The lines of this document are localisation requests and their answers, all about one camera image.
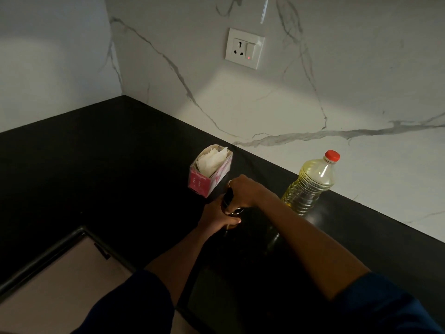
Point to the white wall socket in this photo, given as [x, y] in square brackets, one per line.
[244, 48]

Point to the person's right hand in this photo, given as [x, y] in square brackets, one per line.
[248, 193]

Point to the large clear plastic oil bottle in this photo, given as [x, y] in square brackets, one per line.
[307, 187]

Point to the beige lower cabinet front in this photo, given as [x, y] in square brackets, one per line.
[59, 295]

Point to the pink tissue box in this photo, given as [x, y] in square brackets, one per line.
[201, 186]

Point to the white tissues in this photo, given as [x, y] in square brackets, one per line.
[212, 161]

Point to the clear tape strip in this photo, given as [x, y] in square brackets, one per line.
[264, 10]

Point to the person's right forearm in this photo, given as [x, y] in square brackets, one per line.
[313, 246]

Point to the red bottle cap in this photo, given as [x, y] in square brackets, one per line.
[332, 155]

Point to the black countertop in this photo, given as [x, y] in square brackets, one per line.
[87, 163]

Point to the black small bottle cap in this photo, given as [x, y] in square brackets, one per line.
[227, 198]

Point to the person's left hand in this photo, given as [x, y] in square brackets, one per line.
[212, 217]

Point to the blue right shirt sleeve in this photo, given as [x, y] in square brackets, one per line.
[382, 306]

